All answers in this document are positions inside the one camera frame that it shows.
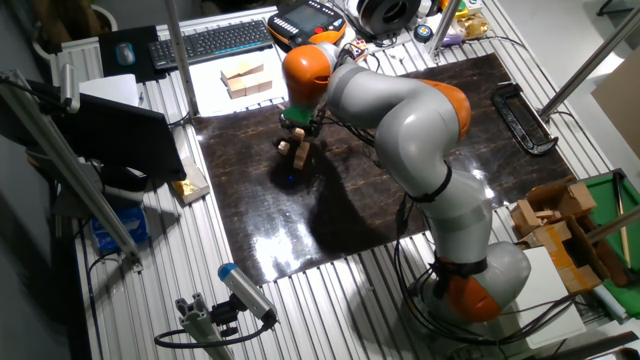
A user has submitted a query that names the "black filament spool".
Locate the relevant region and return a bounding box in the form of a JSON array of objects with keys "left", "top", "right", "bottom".
[{"left": 357, "top": 0, "right": 424, "bottom": 36}]

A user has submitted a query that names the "silver camera with blue end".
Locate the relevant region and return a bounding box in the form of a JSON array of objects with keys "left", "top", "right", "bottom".
[{"left": 217, "top": 262, "right": 279, "bottom": 324}]

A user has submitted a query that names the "aluminium profile camera post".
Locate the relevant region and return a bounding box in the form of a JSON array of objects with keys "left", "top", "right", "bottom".
[{"left": 174, "top": 292, "right": 236, "bottom": 360}]

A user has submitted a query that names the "black laptop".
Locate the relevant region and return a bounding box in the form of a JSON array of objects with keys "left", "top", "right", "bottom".
[{"left": 0, "top": 79, "right": 187, "bottom": 182}]

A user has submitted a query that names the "box with gold foil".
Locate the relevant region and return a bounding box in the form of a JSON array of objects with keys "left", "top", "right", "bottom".
[{"left": 171, "top": 155, "right": 211, "bottom": 205}]

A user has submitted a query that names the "orange black teach pendant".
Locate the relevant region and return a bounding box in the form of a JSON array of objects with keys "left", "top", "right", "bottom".
[{"left": 266, "top": 0, "right": 349, "bottom": 54}]

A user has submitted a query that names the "slanted aluminium beam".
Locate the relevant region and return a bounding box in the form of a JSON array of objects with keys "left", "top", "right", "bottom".
[{"left": 0, "top": 69, "right": 145, "bottom": 272}]

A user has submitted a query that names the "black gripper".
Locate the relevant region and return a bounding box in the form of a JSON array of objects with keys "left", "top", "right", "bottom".
[{"left": 278, "top": 119, "right": 325, "bottom": 144}]

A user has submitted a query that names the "green mini billiard table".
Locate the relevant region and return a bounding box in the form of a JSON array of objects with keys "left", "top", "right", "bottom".
[{"left": 582, "top": 168, "right": 640, "bottom": 319}]

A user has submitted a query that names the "black camera bracket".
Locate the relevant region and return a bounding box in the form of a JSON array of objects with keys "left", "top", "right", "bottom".
[{"left": 209, "top": 294, "right": 242, "bottom": 338}]

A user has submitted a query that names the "dark marble pattern mat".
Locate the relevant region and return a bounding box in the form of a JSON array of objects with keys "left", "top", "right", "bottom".
[{"left": 192, "top": 52, "right": 576, "bottom": 286}]

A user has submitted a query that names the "grey computer mouse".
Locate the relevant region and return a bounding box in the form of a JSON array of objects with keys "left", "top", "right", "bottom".
[{"left": 115, "top": 41, "right": 137, "bottom": 67}]

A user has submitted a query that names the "silver camera on beam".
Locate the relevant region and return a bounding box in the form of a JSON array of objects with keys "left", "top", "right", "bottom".
[{"left": 59, "top": 62, "right": 82, "bottom": 114}]

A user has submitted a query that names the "black mouse pad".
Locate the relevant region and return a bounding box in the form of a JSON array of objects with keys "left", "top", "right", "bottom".
[{"left": 97, "top": 24, "right": 167, "bottom": 85}]

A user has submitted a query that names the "black computer keyboard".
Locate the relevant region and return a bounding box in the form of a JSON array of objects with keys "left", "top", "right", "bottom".
[{"left": 147, "top": 18, "right": 275, "bottom": 71}]

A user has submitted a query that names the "blue tissue pack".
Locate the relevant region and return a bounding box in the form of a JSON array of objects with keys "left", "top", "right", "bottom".
[{"left": 90, "top": 205, "right": 150, "bottom": 254}]

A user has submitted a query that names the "open cardboard box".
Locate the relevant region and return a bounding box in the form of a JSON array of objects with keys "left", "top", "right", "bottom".
[{"left": 509, "top": 174, "right": 612, "bottom": 296}]

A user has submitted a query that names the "wooden cue stick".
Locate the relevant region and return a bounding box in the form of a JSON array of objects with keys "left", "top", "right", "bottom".
[{"left": 613, "top": 172, "right": 632, "bottom": 269}]

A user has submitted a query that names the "brown cardboard sheet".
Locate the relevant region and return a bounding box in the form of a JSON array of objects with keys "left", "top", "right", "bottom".
[{"left": 591, "top": 47, "right": 640, "bottom": 161}]

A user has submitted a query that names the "green gripper mount plate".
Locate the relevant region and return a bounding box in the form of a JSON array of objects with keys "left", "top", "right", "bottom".
[{"left": 282, "top": 103, "right": 316, "bottom": 127}]

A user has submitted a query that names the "silver metal pole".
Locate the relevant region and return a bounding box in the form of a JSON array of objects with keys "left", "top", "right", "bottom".
[
  {"left": 585, "top": 205, "right": 640, "bottom": 245},
  {"left": 538, "top": 7, "right": 640, "bottom": 120},
  {"left": 163, "top": 0, "right": 200, "bottom": 117},
  {"left": 427, "top": 0, "right": 462, "bottom": 51}
]

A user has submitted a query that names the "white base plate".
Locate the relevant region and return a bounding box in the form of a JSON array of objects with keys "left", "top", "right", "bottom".
[{"left": 509, "top": 247, "right": 587, "bottom": 351}]

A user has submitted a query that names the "gold foil object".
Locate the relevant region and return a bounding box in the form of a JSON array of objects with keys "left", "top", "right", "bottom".
[{"left": 455, "top": 13, "right": 490, "bottom": 40}]

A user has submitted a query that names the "white puzzle cube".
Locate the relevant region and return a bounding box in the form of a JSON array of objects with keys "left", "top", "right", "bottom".
[{"left": 349, "top": 39, "right": 370, "bottom": 64}]

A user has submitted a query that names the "black camera cable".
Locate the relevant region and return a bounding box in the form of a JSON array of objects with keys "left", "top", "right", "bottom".
[{"left": 153, "top": 312, "right": 277, "bottom": 350}]

